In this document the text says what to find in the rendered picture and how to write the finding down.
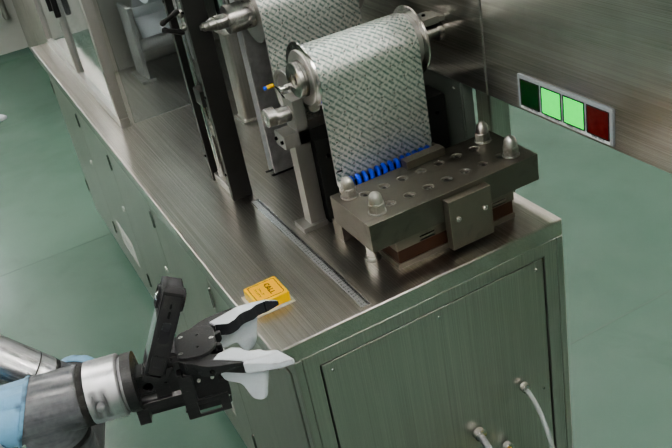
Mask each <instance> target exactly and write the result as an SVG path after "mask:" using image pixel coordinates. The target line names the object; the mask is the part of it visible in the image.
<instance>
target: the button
mask: <svg viewBox="0 0 672 448"><path fill-rule="evenodd" d="M244 295H245V298H246V299H247V301H248V302H249V303H252V302H256V301H260V300H277V301H278V302H279V305H281V304H283V303H285V302H288V301H290V300H291V298H290V294H289V291H288V290H287V289H286V288H285V287H284V286H283V285H282V284H281V283H280V281H279V280H278V279H277V278H276V277H275V276H273V277H271V278H268V279H266V280H264V281H261V282H259V283H257V284H255V285H252V286H250V287H248V288H245V289H244ZM279 305H278V306H279Z"/></svg>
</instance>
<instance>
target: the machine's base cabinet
mask: <svg viewBox="0 0 672 448"><path fill-rule="evenodd" d="M49 78H50V80H51V81H50V84H51V87H52V89H53V92H54V94H56V97H57V100H58V103H59V106H60V108H61V111H62V114H63V117H64V120H65V122H66V125H67V128H68V131H69V134H70V137H71V139H72V142H73V145H74V148H75V151H76V153H77V156H78V159H79V162H80V165H81V167H82V170H83V173H84V176H85V182H86V185H87V187H88V190H90V193H91V195H92V198H93V201H94V204H95V207H96V209H97V210H98V212H99V213H100V215H101V217H102V218H103V220H104V221H105V223H106V225H107V226H108V228H109V229H110V231H111V232H112V234H113V236H114V237H115V239H116V240H117V242H118V243H119V245H120V247H121V248H122V250H123V251H124V253H125V255H126V256H127V258H128V259H129V261H130V262H131V264H132V266H133V267H134V269H135V270H136V272H137V274H138V275H139V277H140V278H141V280H142V281H143V283H144V285H145V286H146V288H147V289H148V291H149V292H150V294H151V296H152V297H153V299H154V295H155V292H156V289H157V285H158V284H160V282H161V278H162V276H169V277H175V278H181V279H182V281H183V286H184V288H186V293H187V294H186V301H185V305H184V308H183V311H182V312H180V316H179V320H178V325H177V329H176V333H175V334H176V335H178V334H180V333H181V332H183V331H186V330H188V329H190V328H191V327H193V326H194V325H195V324H197V323H198V322H200V321H201V320H203V319H205V318H207V317H209V316H211V315H214V314H217V313H219V312H222V311H224V310H227V309H230V308H229V306H228V305H227V304H226V303H225V301H224V300H223V299H222V297H221V296H220V295H219V294H218V292H217V291H216V290H215V288H214V287H213V286H212V285H211V283H210V282H209V281H208V279H207V278H206V277H205V275H204V274H203V273H202V272H201V270H200V269H199V268H198V266H197V265H196V264H195V263H194V261H193V260H192V259H191V257H190V256H189V255H188V254H187V252H186V251H185V250H184V248H183V247H182V246H181V245H180V243H179V242H178V241H177V239H176V238H175V237H174V236H173V234H172V233H171V232H170V230H169V229H168V228H167V227H166V225H165V224H164V223H163V221H162V220H161V219H160V218H159V216H158V215H157V214H156V212H155V211H154V210H153V209H152V207H151V206H150V205H149V203H148V202H147V201H146V200H145V198H144V197H143V196H142V194H141V193H140V192H139V191H138V189H137V188H136V187H135V185H134V184H133V183H132V182H131V180H130V179H129V178H128V176H127V175H126V174H125V173H124V171H123V170H122V169H121V167H120V166H119V165H118V164H117V162H116V161H115V160H114V158H113V157H112V156H111V155H110V153H109V152H108V151H107V149H106V148H105V147H104V145H103V144H102V143H101V142H100V140H99V139H98V138H97V136H96V135H95V134H94V133H93V131H92V130H91V129H90V127H89V126H88V125H87V124H86V122H85V121H84V120H83V118H82V117H81V116H80V115H79V113H78V112H77V111H76V109H75V108H74V107H73V106H72V104H71V103H70V102H69V100H68V99H67V98H66V97H65V95H64V94H63V93H62V91H61V90H60V89H59V88H58V86H57V85H56V84H55V82H54V81H53V80H52V79H51V77H50V76H49ZM523 382H527V383H529V384H530V385H531V390H530V391H531V392H532V394H533V395H534V397H535V398H536V400H537V402H538V404H539V406H540V408H541V410H542V412H543V414H544V416H545V419H546V421H547V424H548V426H549V429H550V432H551V435H552V438H553V442H554V445H555V448H573V442H572V422H571V402H570V382H569V362H568V342H567V322H566V301H565V281H564V261H563V241H562V235H560V236H558V237H556V238H553V239H551V240H549V241H547V242H545V243H543V244H541V245H539V246H537V247H535V248H533V249H531V250H528V251H526V252H524V253H522V254H520V255H518V256H516V257H514V258H512V259H510V260H508V261H506V262H503V263H501V264H499V265H497V266H495V267H493V268H491V269H489V270H487V271H485V272H483V273H481V274H478V275H476V276H474V277H472V278H470V279H468V280H466V281H464V282H462V283H460V284H458V285H456V286H453V287H451V288H449V289H447V290H445V291H443V292H441V293H439V294H437V295H435V296H433V297H431V298H428V299H426V300H424V301H422V302H420V303H418V304H416V305H414V306H412V307H410V308H408V309H405V310H403V311H401V312H399V313H397V314H395V315H393V316H391V317H389V318H387V319H385V320H383V321H380V322H378V323H376V324H374V325H372V326H370V327H368V328H366V329H364V330H362V331H360V332H358V333H355V334H353V335H351V336H349V337H347V338H345V339H343V340H341V341H339V342H337V343H335V344H333V345H330V346H328V347H326V348H324V349H322V350H320V351H318V352H316V353H314V354H312V355H310V356H308V357H305V358H303V359H301V360H299V361H297V362H295V363H294V364H292V365H289V366H287V367H285V368H282V369H280V370H278V369H274V370H269V383H268V395H267V397H266V398H265V399H261V400H260V399H255V398H253V397H252V396H251V394H250V393H249V392H248V390H247V389H246V388H245V387H244V385H242V384H241V383H238V382H230V381H229V384H230V387H231V393H232V399H233V401H232V402H231V404H232V408H231V409H227V410H224V411H225V413H226V414H227V416H228V417H229V419H230V421H231V422H232V424H233V425H234V427H235V428H236V430H237V432H238V433H239V435H240V436H241V438H242V439H243V441H244V443H245V444H246V446H247V447H248V448H484V447H483V445H482V444H481V442H480V441H477V440H476V439H475V438H474V437H473V432H474V430H475V429H476V428H478V427H482V428H483V429H484V430H486V432H487V435H486V438H487V439H488V441H489V442H490V444H491V446H492V447H493V448H503V443H504V442H505V441H507V440H509V441H510V442H511V443H512V444H513V448H550V446H549V443H548V439H547V436H546V433H545V430H544V427H543V425H542V422H541V420H540V417H539V415H538V413H537V411H536V409H535V407H534V405H533V403H532V401H531V400H530V398H529V397H528V395H527V394H525V393H523V392H522V391H521V390H520V389H519V388H520V385H521V383H523Z"/></svg>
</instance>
